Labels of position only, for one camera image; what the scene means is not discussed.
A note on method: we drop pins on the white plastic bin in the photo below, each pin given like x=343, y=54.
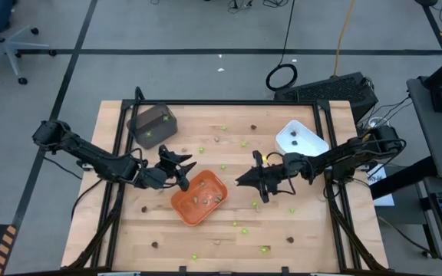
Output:
x=313, y=142

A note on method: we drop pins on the orange plastic bin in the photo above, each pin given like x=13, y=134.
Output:
x=190, y=211

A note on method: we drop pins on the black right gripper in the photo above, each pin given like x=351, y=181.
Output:
x=278, y=172

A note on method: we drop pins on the dark grey plastic bin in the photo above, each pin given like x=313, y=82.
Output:
x=156, y=126

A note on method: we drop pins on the black desk crossbar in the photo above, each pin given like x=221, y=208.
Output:
x=401, y=180

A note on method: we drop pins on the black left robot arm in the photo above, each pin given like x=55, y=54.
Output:
x=90, y=155

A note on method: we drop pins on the black round stand base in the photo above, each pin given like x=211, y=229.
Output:
x=426, y=2

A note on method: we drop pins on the white paper sheet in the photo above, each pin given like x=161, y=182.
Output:
x=376, y=176

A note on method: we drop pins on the black computer tower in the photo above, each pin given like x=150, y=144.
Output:
x=328, y=90

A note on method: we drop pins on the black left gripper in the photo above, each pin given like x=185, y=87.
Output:
x=156, y=177

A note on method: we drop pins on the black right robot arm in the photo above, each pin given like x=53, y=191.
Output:
x=340, y=157

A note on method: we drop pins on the grey office chair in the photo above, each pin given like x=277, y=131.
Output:
x=8, y=48

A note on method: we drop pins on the yellow tag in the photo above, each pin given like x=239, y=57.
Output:
x=263, y=157

